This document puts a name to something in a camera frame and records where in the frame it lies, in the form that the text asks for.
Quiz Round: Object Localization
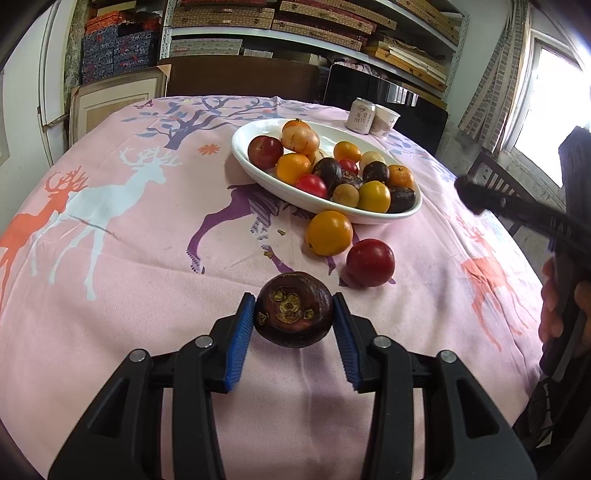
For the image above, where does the pink drink can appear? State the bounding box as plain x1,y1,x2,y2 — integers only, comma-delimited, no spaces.
346,98,378,134

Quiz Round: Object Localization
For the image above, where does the stack of blue patterned boxes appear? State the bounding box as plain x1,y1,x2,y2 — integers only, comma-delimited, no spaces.
82,23,160,84

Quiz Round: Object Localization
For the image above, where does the black board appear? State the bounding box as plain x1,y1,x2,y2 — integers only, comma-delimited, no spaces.
323,64,448,155

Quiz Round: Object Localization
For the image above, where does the pale pink yellow fruit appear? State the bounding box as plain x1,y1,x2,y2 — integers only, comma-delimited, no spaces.
281,126,320,156

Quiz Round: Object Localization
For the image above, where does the person's right hand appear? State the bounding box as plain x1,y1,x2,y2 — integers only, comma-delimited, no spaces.
539,256,562,344

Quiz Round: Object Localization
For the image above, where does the stack of woven flat boxes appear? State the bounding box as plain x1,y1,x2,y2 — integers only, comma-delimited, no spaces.
171,0,462,88

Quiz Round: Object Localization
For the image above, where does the dark wooden chair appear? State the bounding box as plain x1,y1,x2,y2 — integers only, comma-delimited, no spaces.
466,150,536,238

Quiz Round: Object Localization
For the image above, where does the white paper cup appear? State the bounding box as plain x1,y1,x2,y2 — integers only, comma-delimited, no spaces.
369,104,400,138

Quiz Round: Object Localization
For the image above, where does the pink deer print tablecloth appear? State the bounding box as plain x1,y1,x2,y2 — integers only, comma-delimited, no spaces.
0,95,555,480

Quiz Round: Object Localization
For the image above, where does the brown longan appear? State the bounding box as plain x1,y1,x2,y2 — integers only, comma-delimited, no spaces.
331,184,360,208

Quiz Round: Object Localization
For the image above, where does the window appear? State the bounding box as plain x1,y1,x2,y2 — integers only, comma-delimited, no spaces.
501,28,591,185

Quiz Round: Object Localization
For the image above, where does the beige picture frame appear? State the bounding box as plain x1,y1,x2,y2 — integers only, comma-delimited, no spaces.
69,74,169,146

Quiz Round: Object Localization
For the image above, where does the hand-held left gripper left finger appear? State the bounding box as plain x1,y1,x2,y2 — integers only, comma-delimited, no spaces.
48,293,257,480

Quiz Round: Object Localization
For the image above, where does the brick pattern curtain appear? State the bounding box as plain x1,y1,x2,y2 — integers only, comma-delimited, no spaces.
459,0,532,153

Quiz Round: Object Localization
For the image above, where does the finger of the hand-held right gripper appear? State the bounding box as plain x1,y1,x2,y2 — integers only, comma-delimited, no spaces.
455,176,568,241

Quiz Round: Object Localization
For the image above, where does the white metal shelf rack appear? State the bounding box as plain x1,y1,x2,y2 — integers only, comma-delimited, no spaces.
161,0,469,100

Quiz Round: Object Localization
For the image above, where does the brown board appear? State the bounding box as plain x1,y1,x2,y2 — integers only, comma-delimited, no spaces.
157,55,331,104

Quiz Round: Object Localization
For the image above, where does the white oval plate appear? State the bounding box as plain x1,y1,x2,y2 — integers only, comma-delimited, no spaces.
231,119,423,225

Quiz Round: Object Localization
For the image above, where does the white door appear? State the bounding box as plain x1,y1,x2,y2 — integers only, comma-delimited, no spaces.
0,0,77,185

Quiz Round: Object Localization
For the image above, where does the orange patterned box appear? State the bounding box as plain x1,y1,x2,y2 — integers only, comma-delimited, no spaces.
85,16,122,34

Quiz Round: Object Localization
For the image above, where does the red apple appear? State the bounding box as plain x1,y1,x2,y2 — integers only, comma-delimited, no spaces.
247,136,284,169

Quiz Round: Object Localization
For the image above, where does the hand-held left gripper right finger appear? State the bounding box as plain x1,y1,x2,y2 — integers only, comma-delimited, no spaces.
331,293,539,480

